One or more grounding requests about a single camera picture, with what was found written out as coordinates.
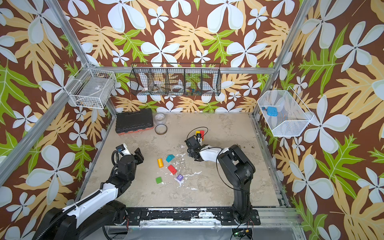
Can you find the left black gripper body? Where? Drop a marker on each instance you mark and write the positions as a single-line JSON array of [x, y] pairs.
[[138, 159]]

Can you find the clear plastic cup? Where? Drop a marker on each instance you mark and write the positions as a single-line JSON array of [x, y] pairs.
[[160, 119]]

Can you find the white mesh basket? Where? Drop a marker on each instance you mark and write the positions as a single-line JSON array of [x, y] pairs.
[[293, 114]]

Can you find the teal block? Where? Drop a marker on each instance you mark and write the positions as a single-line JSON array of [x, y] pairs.
[[170, 158]]

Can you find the white wire basket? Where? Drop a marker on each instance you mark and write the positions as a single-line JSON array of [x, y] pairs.
[[91, 87]]

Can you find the black tool case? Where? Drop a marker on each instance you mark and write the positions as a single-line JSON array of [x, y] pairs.
[[134, 121]]

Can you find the orange supermarket block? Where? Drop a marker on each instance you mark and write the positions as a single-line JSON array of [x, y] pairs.
[[160, 163]]

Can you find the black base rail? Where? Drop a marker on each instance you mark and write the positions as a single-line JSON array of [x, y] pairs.
[[211, 216]]

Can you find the green square block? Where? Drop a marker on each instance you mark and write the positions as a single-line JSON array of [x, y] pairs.
[[159, 180]]

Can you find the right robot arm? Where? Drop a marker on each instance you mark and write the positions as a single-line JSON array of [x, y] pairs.
[[238, 170]]

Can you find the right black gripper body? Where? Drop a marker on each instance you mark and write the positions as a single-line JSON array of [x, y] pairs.
[[193, 144]]

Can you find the purple number nine cube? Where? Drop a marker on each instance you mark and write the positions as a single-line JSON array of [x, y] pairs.
[[180, 178]]

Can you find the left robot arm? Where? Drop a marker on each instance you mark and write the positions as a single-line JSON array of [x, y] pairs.
[[101, 208]]

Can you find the red rectangular block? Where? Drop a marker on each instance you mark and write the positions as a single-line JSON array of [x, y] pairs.
[[172, 169]]

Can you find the blue object in basket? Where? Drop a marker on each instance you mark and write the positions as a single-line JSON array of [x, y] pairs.
[[272, 111]]

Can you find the black wire basket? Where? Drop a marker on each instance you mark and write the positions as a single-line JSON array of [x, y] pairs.
[[179, 79]]

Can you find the red arch block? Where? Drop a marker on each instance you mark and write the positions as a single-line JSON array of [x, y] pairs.
[[202, 134]]

